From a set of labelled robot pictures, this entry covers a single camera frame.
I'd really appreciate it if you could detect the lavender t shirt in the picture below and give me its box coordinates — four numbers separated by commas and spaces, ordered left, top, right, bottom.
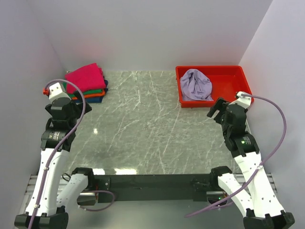
180, 69, 213, 101

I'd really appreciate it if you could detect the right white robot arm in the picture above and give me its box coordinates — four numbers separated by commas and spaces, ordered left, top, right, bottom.
208, 95, 295, 229

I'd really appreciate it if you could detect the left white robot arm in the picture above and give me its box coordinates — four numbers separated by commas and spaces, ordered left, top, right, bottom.
14, 97, 96, 229

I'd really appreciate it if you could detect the folded navy blue t shirt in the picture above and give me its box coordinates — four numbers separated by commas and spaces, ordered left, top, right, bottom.
85, 87, 108, 103

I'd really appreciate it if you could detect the folded green t shirt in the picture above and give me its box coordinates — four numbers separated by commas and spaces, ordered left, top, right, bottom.
68, 88, 105, 99

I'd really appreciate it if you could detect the folded orange t shirt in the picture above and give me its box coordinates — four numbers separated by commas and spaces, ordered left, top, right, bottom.
69, 92, 105, 100

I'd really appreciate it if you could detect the folded pink t shirt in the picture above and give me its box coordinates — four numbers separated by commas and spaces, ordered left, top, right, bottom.
65, 63, 107, 92

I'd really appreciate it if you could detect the black base beam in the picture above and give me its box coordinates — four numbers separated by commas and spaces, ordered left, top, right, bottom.
85, 174, 224, 202

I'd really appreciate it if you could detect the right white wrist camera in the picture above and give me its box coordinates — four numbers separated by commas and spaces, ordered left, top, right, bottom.
230, 91, 252, 109

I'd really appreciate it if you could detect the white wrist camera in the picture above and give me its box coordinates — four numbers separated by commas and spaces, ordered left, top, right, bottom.
43, 83, 69, 102
230, 91, 252, 109

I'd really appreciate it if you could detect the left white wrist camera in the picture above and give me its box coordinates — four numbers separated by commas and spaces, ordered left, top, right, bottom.
43, 83, 69, 102

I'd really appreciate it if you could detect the aluminium rail frame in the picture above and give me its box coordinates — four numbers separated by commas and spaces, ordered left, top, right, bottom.
26, 168, 274, 215

